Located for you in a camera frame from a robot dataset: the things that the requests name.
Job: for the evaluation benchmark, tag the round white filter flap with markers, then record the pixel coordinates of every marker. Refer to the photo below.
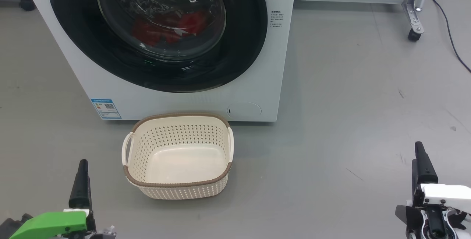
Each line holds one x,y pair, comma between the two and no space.
244,109

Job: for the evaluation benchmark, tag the red basketball jersey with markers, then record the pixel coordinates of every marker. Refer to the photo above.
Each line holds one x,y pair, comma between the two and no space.
149,34

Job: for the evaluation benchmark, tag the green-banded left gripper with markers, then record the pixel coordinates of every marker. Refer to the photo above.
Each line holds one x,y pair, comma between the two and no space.
48,224

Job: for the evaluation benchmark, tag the white front-load washing machine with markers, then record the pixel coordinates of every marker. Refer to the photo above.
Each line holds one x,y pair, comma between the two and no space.
257,84

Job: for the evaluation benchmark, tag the blue energy label sticker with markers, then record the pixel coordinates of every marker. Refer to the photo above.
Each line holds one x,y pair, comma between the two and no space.
106,109

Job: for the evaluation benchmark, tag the black round glass washer door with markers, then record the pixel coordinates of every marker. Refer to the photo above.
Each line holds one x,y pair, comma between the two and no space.
92,55

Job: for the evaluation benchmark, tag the cream perforated laundry basket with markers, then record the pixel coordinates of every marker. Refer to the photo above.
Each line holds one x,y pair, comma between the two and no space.
176,191

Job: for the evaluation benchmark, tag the red white-striped shorts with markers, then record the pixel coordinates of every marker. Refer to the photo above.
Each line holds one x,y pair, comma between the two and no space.
193,21

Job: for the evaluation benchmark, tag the black caster wheel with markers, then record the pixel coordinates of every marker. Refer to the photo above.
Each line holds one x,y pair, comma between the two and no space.
414,35
27,5

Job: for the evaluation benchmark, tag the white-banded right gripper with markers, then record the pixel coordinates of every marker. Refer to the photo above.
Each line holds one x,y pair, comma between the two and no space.
447,193

